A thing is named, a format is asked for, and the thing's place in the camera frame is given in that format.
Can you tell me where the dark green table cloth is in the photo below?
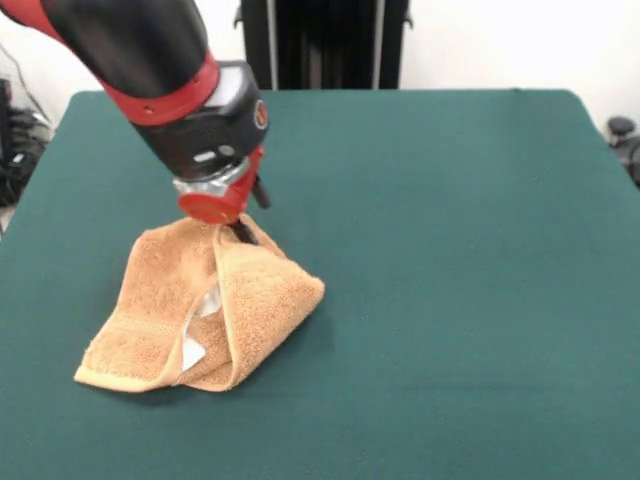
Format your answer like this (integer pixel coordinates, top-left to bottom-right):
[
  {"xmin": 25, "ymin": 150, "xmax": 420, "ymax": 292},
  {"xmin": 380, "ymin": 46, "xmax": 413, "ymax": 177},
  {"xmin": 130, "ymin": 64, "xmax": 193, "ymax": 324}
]
[{"xmin": 0, "ymin": 88, "xmax": 640, "ymax": 480}]

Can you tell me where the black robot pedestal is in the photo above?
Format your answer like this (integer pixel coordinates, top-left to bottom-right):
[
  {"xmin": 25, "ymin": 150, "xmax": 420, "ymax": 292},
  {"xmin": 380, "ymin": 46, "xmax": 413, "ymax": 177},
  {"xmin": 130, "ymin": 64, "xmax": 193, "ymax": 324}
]
[{"xmin": 232, "ymin": 0, "xmax": 414, "ymax": 91}]

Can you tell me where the dark stand base with wheel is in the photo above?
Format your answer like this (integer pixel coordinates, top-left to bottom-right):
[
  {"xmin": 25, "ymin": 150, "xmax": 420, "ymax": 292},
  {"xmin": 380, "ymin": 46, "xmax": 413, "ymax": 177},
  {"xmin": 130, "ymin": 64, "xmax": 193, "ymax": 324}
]
[
  {"xmin": 0, "ymin": 77, "xmax": 54, "ymax": 209},
  {"xmin": 607, "ymin": 116, "xmax": 640, "ymax": 190}
]

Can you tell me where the orange terry towel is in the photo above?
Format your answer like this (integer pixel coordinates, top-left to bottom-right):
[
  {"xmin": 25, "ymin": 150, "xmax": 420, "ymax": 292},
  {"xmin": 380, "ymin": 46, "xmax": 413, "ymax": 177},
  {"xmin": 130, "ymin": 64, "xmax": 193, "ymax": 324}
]
[{"xmin": 73, "ymin": 217, "xmax": 326, "ymax": 396}]

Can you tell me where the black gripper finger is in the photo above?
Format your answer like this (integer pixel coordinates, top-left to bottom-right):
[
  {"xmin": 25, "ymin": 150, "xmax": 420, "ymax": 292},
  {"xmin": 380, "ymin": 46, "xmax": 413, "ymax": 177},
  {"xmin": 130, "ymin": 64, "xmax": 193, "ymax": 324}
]
[
  {"xmin": 230, "ymin": 215, "xmax": 261, "ymax": 247},
  {"xmin": 251, "ymin": 173, "xmax": 272, "ymax": 210}
]

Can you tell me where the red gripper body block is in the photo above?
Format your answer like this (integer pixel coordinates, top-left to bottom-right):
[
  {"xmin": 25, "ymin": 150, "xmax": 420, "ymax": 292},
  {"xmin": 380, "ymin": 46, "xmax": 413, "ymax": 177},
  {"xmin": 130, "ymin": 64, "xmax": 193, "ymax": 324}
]
[{"xmin": 177, "ymin": 146, "xmax": 265, "ymax": 225}]

